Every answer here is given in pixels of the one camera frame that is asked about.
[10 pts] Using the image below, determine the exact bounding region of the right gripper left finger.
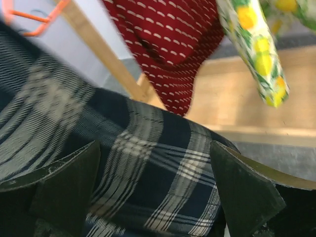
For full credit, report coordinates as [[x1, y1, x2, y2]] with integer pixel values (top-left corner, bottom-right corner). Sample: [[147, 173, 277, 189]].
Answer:
[[0, 141, 100, 237]]

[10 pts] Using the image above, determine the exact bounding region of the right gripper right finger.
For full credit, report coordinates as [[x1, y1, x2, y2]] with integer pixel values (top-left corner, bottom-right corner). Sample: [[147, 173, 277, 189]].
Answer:
[[210, 141, 316, 237]]

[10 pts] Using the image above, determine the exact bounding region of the navy plaid skirt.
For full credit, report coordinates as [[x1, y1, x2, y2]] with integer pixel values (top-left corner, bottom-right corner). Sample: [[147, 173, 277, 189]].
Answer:
[[0, 23, 234, 237]]

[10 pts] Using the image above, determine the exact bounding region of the orange hanger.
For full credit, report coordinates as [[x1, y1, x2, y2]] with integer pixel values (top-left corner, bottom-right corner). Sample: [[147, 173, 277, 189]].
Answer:
[[1, 0, 71, 37]]

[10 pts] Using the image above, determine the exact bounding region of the wooden clothes rack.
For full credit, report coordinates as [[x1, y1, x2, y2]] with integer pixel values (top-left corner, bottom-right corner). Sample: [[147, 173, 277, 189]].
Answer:
[[63, 0, 316, 147]]

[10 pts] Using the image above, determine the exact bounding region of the lemon print garment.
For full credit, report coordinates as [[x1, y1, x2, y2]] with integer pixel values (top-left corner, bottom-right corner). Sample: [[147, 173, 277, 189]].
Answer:
[[216, 0, 316, 108]]

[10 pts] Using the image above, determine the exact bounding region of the red polka dot garment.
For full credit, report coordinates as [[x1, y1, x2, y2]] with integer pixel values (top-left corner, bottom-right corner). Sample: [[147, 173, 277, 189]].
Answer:
[[104, 0, 224, 116]]

